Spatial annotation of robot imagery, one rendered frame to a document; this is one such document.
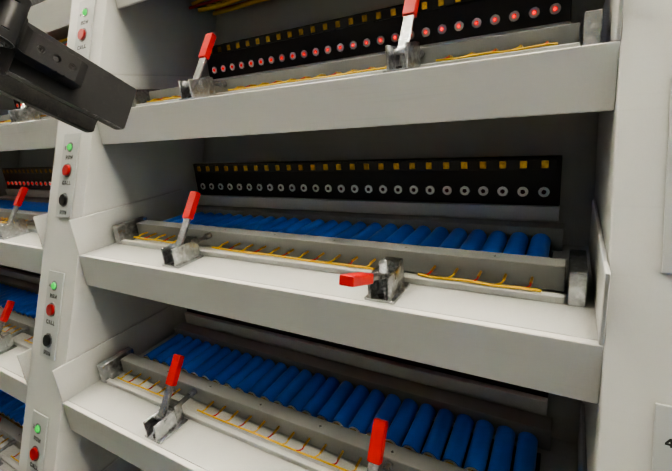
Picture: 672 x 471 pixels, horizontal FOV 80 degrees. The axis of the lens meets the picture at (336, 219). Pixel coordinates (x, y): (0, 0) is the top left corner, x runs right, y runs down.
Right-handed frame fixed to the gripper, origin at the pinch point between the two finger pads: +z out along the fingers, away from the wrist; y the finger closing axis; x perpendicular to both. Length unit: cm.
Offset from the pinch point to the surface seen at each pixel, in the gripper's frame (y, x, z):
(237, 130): -4.6, 6.8, 19.1
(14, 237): -54, -8, 23
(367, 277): 14.7, -7.5, 17.2
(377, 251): 11.3, -4.0, 26.0
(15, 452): -55, -45, 35
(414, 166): 11.3, 8.0, 32.9
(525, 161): 23.5, 8.4, 32.7
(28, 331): -56, -24, 31
